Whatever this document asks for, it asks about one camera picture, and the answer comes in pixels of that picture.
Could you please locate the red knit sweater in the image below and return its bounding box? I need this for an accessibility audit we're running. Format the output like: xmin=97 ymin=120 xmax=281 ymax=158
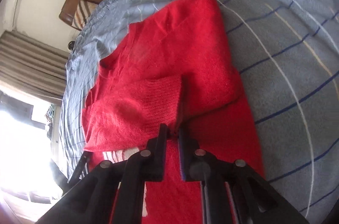
xmin=82 ymin=0 xmax=264 ymax=223

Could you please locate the beige curtain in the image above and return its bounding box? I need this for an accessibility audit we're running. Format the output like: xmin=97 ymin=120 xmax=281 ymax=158
xmin=1 ymin=31 xmax=69 ymax=106

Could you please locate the small black round device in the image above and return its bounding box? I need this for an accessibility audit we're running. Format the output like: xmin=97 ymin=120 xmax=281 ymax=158
xmin=67 ymin=40 xmax=75 ymax=51

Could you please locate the striped pillow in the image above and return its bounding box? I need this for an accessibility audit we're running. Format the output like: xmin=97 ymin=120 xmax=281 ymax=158
xmin=72 ymin=0 xmax=98 ymax=31

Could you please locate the blue plaid bed duvet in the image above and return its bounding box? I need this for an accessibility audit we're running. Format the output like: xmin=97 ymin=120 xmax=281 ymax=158
xmin=59 ymin=0 xmax=338 ymax=223

